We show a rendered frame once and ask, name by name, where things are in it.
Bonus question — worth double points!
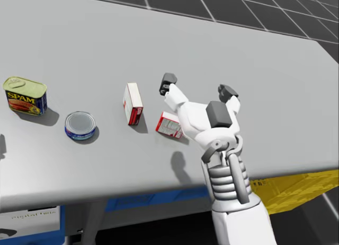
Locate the yellow box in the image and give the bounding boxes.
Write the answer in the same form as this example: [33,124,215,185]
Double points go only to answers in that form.
[249,169,339,214]

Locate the blue flat can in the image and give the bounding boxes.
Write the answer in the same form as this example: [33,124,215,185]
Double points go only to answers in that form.
[64,111,97,142]

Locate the white box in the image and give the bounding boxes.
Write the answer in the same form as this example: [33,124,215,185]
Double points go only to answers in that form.
[0,204,61,241]

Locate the large red and white carton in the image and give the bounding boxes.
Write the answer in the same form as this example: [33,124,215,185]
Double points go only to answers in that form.
[122,82,144,126]

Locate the small red and white carton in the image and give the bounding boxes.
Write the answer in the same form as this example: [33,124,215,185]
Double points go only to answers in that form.
[155,111,184,140]

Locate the blue box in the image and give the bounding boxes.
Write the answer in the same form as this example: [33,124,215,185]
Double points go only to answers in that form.
[105,187,213,213]

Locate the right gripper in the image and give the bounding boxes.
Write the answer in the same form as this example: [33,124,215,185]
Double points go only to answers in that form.
[158,72,242,151]

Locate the green and blue rectangular can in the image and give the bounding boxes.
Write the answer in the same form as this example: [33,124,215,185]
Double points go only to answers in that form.
[3,76,48,116]

